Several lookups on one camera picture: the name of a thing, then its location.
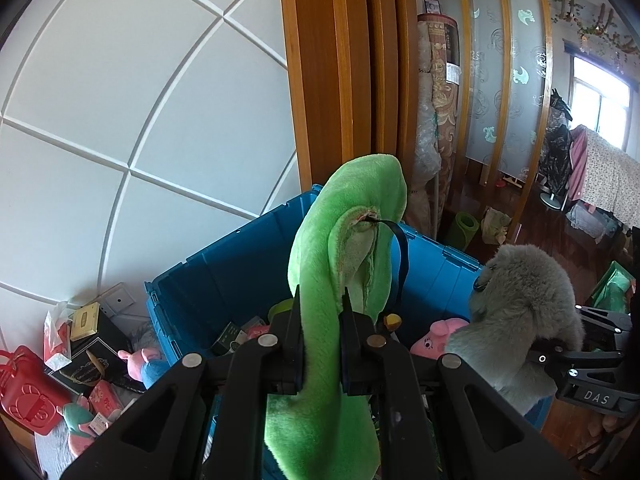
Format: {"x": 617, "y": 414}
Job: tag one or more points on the floral cloth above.
{"x": 610, "y": 175}

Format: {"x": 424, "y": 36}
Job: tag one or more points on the window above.
{"x": 600, "y": 90}

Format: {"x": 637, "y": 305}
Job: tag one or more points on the blue plastic storage crate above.
{"x": 225, "y": 280}

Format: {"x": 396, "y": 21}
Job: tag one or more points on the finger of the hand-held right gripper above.
{"x": 552, "y": 360}
{"x": 607, "y": 321}

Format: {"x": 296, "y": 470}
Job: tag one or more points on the rolled green mat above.
{"x": 462, "y": 230}

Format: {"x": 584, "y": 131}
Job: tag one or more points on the pig plush blue shirt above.
{"x": 150, "y": 370}

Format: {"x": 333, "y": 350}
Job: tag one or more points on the pink wet wipes packet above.
{"x": 106, "y": 397}

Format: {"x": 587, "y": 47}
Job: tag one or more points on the gold flat box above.
{"x": 85, "y": 321}

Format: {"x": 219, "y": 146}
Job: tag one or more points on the pink garment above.
{"x": 577, "y": 160}

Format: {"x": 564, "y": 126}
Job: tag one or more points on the vine garland decoration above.
{"x": 590, "y": 27}

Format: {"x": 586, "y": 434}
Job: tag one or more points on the grey furry plush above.
{"x": 520, "y": 305}

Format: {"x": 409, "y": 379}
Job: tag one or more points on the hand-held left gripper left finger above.
{"x": 285, "y": 360}

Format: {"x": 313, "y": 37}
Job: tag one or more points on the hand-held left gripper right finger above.
{"x": 357, "y": 355}

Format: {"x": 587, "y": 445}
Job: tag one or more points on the green plush hat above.
{"x": 320, "y": 260}

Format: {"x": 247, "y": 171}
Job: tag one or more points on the pig plush teal dress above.
{"x": 77, "y": 417}

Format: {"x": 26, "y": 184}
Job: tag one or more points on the black garment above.
{"x": 555, "y": 155}

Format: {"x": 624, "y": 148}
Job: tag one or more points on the small green box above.
{"x": 227, "y": 337}

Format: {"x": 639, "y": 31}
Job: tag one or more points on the pink pig plush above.
{"x": 435, "y": 342}

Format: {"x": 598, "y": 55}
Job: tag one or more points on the rolled patterned carpet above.
{"x": 442, "y": 90}

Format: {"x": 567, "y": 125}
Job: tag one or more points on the small framed picture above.
{"x": 432, "y": 6}

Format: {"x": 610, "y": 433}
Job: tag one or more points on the lime green plastic item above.
{"x": 280, "y": 310}

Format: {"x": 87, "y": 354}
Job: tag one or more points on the beige cloth bag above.
{"x": 495, "y": 225}

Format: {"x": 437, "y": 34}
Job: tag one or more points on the red plastic toy suitcase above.
{"x": 30, "y": 395}

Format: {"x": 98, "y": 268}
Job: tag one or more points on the grey wall socket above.
{"x": 119, "y": 300}

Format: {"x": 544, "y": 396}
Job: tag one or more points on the wooden door frame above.
{"x": 320, "y": 85}

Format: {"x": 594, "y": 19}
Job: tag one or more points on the tissue pack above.
{"x": 55, "y": 340}

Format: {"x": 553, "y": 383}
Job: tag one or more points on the green bag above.
{"x": 612, "y": 285}

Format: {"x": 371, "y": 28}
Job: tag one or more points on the frosted glass sliding door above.
{"x": 492, "y": 60}

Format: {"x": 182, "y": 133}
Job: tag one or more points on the grey clothes pile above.
{"x": 592, "y": 220}

